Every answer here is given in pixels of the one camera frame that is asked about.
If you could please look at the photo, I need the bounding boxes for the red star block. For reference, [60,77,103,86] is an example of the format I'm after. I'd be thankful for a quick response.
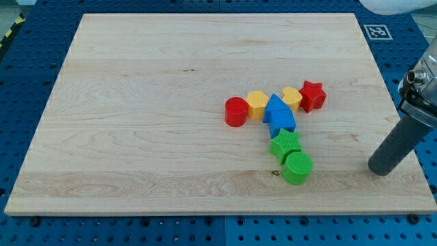
[299,80,327,113]

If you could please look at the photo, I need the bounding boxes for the white fiducial marker tag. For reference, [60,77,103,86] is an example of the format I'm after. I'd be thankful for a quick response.
[364,24,393,40]

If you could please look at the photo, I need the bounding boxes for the blue triangle block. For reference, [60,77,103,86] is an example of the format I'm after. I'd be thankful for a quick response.
[262,94,290,123]

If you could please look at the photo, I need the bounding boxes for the yellow hexagon block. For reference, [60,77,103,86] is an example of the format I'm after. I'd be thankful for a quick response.
[246,90,268,120]

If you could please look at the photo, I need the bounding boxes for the blue cube block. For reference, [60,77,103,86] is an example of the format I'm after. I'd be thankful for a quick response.
[268,109,296,138]

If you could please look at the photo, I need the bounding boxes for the green star block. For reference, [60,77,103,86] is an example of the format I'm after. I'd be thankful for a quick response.
[269,128,302,165]

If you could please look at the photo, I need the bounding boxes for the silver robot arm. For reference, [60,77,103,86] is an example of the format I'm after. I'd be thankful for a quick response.
[398,38,436,128]

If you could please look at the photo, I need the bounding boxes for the green cylinder block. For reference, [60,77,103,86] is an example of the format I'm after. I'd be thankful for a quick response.
[283,152,313,185]

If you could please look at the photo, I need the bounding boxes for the wooden board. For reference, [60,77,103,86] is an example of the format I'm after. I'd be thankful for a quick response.
[5,13,436,216]

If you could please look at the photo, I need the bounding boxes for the red cylinder block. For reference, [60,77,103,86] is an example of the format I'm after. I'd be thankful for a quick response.
[225,97,248,127]

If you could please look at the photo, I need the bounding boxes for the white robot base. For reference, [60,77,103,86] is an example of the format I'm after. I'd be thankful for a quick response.
[359,0,436,15]

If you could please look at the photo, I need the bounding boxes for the yellow heart block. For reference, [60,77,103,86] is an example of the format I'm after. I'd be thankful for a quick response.
[282,86,302,113]

